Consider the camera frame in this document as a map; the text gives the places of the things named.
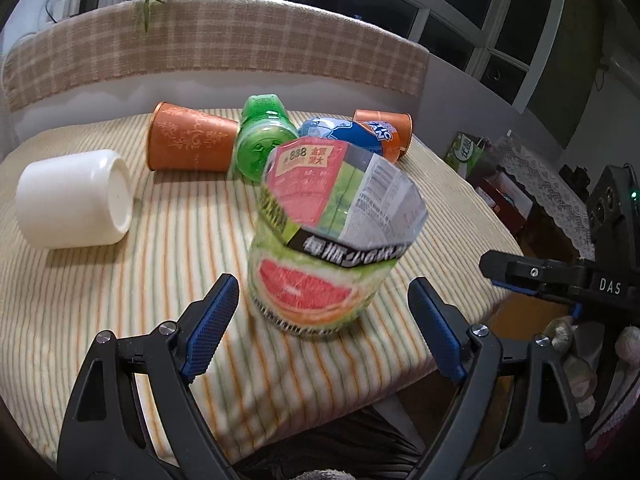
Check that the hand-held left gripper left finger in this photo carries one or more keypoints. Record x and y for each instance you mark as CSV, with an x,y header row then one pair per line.
x,y
212,320

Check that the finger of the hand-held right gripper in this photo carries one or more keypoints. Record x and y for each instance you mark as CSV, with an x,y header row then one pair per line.
x,y
530,270
550,294

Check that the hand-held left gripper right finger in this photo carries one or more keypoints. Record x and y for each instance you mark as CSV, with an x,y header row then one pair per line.
x,y
437,320

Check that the grapefruit label plastic cup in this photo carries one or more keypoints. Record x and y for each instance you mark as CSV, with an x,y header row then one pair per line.
x,y
325,240

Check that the orange patterned cup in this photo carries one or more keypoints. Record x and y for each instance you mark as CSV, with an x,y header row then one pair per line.
x,y
192,137

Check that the white cup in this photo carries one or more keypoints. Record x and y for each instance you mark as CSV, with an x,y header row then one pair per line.
x,y
70,200

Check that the blue orange label cup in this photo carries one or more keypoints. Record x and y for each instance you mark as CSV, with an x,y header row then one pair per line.
x,y
360,132

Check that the red box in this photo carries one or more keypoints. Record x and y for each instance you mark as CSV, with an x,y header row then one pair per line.
x,y
505,205

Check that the pink plush toy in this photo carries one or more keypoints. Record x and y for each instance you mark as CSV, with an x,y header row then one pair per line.
x,y
590,360

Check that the white lace cloth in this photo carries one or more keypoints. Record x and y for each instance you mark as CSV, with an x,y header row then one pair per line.
x,y
550,190

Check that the striped tablecloth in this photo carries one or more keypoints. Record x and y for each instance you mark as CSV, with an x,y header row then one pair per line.
x,y
125,280

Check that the green paper bag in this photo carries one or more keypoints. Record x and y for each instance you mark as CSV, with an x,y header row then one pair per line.
x,y
465,152

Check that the green plastic bottle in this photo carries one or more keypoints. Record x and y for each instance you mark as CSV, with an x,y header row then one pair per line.
x,y
262,142

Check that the plaid cloth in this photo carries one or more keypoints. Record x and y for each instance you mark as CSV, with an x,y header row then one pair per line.
x,y
225,50

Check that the white window frame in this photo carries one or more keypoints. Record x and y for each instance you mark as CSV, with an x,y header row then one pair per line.
x,y
425,5

